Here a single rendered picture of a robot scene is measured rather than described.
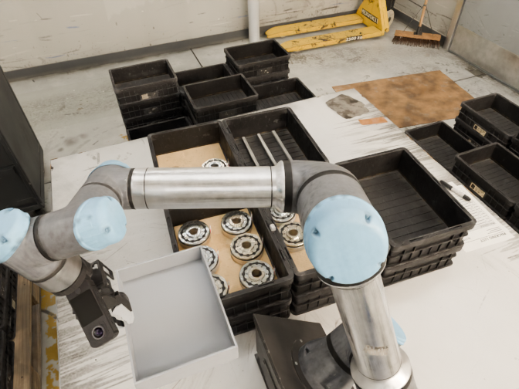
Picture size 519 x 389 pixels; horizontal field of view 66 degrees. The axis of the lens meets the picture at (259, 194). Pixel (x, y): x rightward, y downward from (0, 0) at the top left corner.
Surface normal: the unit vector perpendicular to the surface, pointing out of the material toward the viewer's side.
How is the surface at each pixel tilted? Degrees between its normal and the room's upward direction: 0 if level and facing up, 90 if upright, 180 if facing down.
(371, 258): 67
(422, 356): 0
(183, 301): 2
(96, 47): 90
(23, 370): 1
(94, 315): 33
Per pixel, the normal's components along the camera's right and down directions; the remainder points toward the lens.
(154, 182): 0.03, -0.27
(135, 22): 0.37, 0.65
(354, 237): 0.00, 0.37
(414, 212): -0.01, -0.71
